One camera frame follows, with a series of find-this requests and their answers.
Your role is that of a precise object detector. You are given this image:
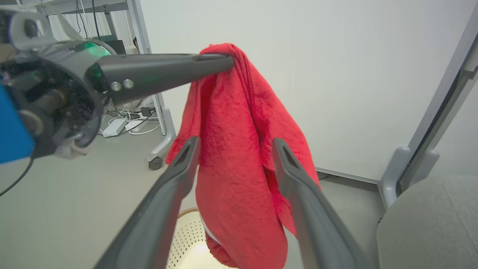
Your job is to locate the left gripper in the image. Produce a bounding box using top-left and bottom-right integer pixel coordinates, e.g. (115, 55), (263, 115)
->
(22, 40), (236, 151)

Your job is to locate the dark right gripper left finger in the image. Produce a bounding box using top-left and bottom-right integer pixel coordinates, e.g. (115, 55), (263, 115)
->
(93, 136), (202, 269)

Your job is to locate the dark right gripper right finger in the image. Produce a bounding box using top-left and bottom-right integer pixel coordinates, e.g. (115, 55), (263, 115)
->
(272, 138), (375, 269)

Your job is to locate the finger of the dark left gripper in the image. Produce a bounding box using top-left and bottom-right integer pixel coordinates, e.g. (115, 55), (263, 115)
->
(193, 53), (233, 62)

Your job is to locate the red garment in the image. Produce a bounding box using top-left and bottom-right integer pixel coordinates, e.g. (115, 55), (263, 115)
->
(165, 43), (322, 269)

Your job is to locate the white perforated laundry basket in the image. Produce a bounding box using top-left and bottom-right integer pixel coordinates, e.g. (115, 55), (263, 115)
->
(166, 207), (240, 269)

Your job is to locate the black equipment box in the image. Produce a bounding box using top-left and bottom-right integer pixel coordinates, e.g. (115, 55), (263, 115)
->
(100, 35), (127, 55)

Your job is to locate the grey panel foot with caster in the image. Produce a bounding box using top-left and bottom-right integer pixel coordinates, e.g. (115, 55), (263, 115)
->
(145, 106), (177, 164)

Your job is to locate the grey panel foot without caster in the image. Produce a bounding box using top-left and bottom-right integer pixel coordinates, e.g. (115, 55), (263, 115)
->
(378, 146), (412, 210)

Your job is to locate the grey foot of narrow panel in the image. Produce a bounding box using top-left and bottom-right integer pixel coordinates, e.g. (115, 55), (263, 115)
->
(399, 149), (441, 192)

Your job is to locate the large white partition panel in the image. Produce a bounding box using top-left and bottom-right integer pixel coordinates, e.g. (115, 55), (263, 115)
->
(126, 0), (478, 186)

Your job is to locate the narrow white partition panel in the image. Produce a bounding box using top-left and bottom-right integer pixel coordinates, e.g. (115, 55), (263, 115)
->
(409, 34), (478, 189)

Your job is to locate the thin black cable bundle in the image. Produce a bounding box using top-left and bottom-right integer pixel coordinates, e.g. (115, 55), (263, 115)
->
(106, 101), (157, 126)

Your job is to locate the cables and power strip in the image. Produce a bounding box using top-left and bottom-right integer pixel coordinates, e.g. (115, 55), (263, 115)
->
(98, 108), (162, 136)

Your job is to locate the grey metal table frame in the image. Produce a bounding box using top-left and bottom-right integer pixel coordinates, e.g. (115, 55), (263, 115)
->
(34, 0), (130, 40)

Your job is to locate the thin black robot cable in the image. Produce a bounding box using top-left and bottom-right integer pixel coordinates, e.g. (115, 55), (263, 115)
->
(0, 156), (35, 198)

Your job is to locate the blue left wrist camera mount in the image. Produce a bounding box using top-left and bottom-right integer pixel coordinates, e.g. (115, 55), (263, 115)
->
(0, 83), (35, 165)

